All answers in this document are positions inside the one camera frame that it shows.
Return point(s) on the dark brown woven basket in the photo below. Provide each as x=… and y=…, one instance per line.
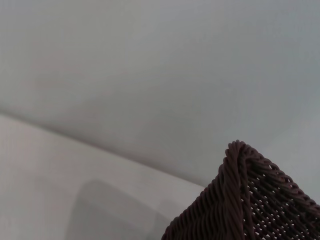
x=250, y=205

